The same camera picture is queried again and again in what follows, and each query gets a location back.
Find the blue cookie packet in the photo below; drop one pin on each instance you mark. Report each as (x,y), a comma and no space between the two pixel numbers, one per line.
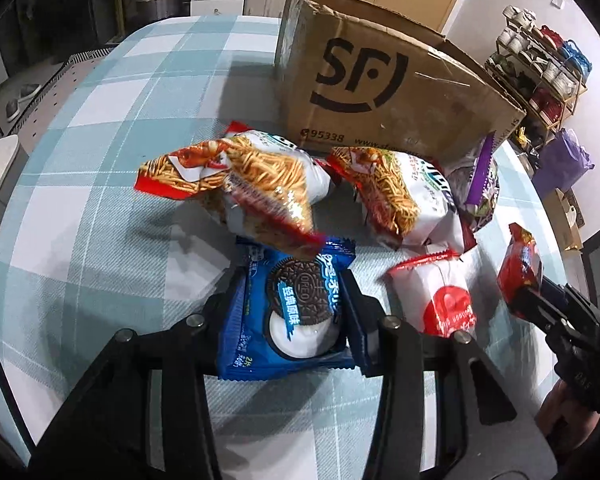
(250,310)

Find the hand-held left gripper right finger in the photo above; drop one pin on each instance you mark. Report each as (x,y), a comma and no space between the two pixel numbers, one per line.
(360,330)

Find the shoe rack with shoes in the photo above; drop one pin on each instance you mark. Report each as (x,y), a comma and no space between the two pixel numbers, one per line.
(515,40)

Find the red and white packet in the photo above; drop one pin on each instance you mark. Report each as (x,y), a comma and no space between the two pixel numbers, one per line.
(430,290)

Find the brown cardboard box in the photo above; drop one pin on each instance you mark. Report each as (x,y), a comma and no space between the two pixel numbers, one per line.
(380,110)

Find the dark grey fridge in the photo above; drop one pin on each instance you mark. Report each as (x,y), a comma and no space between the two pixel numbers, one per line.
(102,5)

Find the yellow wrapper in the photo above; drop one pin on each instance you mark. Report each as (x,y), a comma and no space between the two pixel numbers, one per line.
(522,137)

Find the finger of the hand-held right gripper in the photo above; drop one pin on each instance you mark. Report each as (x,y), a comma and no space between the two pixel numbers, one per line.
(575,305)
(532,305)

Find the white side table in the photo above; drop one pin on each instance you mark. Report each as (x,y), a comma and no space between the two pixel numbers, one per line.
(5,160)

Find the red cookie packet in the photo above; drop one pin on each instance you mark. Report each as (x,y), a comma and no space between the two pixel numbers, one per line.
(517,265)

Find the purple snack packet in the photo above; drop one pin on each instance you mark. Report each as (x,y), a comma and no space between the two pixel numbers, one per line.
(482,190)

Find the striped floor mat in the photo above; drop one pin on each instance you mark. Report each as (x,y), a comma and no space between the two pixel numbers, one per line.
(55,77)

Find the wooden shoe rack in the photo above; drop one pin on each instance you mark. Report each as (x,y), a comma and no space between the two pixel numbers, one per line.
(562,110)

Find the noodle snack packet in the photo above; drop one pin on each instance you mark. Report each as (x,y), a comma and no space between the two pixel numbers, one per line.
(205,165)
(405,195)

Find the cardboard box with cat print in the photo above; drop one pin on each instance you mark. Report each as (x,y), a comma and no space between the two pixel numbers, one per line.
(562,220)

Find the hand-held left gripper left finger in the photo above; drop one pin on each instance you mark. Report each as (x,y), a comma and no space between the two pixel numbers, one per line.
(212,340)

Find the purple bag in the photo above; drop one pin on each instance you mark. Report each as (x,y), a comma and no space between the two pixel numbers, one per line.
(565,160)

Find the grey slipper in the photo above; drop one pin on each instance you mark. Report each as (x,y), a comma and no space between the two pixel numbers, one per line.
(30,91)
(17,110)

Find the person's right hand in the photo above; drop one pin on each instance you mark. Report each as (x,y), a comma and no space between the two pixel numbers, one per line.
(555,415)

